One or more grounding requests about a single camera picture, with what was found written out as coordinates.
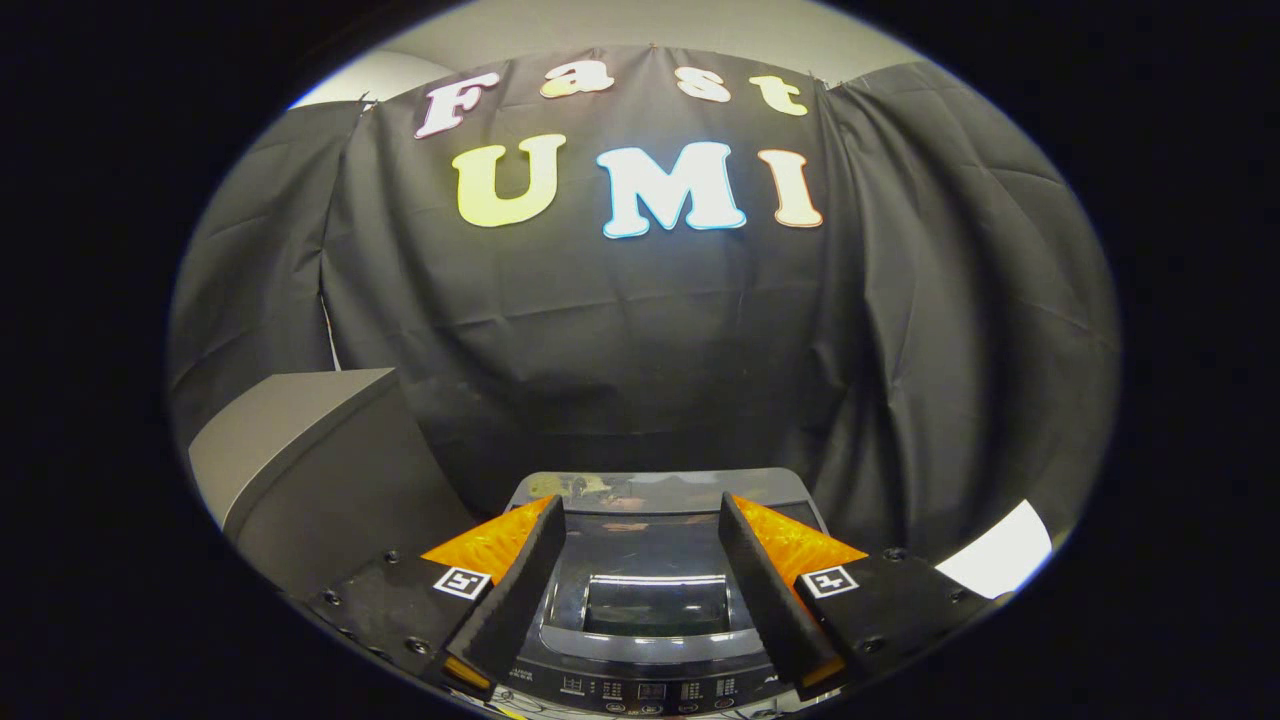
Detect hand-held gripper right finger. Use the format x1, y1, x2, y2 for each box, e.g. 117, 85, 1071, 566
718, 492, 1011, 701

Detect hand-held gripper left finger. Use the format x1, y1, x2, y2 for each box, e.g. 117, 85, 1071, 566
305, 495, 568, 696

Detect white paper sheet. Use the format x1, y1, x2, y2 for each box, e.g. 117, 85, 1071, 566
935, 500, 1053, 601

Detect dark washing machine lid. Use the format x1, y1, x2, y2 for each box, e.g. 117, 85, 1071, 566
505, 468, 829, 661

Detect grey cabinet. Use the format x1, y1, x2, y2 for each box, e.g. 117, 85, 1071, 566
188, 368, 476, 601

